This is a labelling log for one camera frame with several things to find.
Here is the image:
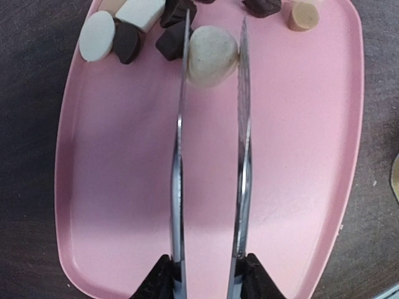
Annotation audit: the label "dark chocolate near tongs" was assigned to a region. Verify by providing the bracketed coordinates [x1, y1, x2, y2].
[155, 21, 186, 61]

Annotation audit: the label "speckled white heart chocolate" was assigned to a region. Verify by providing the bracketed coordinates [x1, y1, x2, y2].
[188, 25, 239, 88]

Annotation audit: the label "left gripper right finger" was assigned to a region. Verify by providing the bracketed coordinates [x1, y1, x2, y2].
[243, 254, 284, 299]

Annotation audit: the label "dark chocolate beside oval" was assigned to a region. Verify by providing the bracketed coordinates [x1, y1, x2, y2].
[113, 22, 143, 64]

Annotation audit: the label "dark heart chocolate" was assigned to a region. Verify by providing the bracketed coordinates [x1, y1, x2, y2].
[242, 0, 282, 18]

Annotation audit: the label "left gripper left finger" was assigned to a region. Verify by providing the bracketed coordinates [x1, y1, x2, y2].
[132, 254, 174, 299]

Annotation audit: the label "white oval chocolate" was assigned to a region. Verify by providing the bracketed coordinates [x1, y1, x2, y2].
[79, 11, 115, 62]

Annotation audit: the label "pink plastic tray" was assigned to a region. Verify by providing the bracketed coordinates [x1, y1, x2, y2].
[55, 1, 364, 298]

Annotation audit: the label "white rectangular chocolate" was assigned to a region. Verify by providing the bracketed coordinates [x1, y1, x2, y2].
[115, 0, 166, 33]

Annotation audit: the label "round brown chocolate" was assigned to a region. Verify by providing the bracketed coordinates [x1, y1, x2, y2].
[287, 1, 320, 32]

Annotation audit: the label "white metal tongs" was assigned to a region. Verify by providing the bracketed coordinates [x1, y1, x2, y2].
[170, 15, 252, 298]

